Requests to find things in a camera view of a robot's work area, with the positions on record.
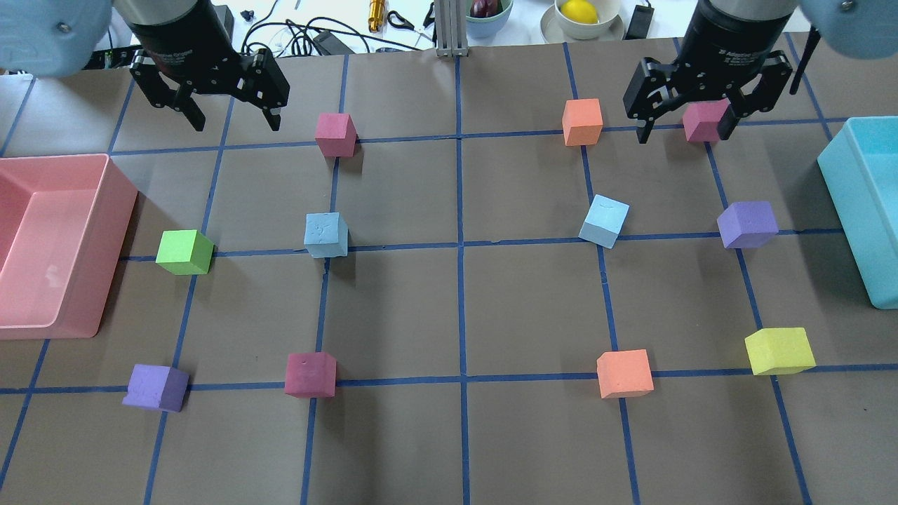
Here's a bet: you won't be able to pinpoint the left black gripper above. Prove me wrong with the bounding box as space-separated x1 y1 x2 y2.
128 1 290 132

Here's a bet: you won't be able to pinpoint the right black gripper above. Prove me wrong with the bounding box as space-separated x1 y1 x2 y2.
623 1 794 144

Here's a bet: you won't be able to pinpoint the light blue block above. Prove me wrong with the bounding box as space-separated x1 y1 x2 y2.
578 194 629 249
304 212 349 259

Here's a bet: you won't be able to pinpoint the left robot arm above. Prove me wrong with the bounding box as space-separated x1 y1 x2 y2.
2 1 290 131

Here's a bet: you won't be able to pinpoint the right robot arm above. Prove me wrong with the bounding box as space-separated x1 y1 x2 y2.
623 1 897 144

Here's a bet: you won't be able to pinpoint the pink block right far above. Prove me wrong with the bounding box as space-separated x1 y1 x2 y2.
682 99 730 143

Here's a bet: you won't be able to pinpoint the pink block left far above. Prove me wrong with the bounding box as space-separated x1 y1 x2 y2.
315 113 357 158

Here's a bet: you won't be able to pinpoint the orange block far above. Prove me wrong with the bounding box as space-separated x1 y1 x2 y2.
562 97 604 147

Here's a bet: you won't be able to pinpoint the orange block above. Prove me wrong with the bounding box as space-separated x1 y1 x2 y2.
562 97 604 147
596 349 655 399

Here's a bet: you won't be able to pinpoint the black power adapter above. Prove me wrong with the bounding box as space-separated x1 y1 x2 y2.
311 31 355 55

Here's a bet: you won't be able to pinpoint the purple block right side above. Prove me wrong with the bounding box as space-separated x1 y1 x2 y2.
716 201 779 249

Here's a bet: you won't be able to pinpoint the purple block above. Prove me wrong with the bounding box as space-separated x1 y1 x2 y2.
716 201 779 249
122 363 189 412

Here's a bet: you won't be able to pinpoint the green block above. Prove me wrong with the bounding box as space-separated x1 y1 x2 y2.
155 229 215 275

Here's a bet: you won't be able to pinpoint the cream bowl with lemon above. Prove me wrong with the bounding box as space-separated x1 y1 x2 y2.
541 1 624 43

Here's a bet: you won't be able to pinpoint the cyan tray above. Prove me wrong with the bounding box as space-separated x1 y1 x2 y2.
817 116 897 309

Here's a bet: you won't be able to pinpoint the brass cylinder tool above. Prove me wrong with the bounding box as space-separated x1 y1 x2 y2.
368 0 386 33

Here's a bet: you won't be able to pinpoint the pink tray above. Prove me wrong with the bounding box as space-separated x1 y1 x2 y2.
1 154 137 341

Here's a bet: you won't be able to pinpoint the scissors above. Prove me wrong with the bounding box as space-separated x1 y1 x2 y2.
386 4 436 32

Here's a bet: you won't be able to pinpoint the blue bowl with fruit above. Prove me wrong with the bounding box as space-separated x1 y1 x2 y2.
465 1 514 39

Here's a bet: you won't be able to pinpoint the yellow block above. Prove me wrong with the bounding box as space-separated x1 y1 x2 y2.
744 327 817 376

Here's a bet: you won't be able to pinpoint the dark pink block left near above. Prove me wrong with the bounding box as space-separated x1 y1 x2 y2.
283 351 337 398

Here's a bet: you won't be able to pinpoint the orange block near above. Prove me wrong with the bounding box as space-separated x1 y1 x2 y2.
596 349 655 399

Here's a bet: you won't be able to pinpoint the purple block left side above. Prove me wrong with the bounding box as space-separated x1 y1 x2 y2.
122 363 189 412

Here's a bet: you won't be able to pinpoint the aluminium frame post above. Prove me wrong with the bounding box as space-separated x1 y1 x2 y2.
434 0 469 58

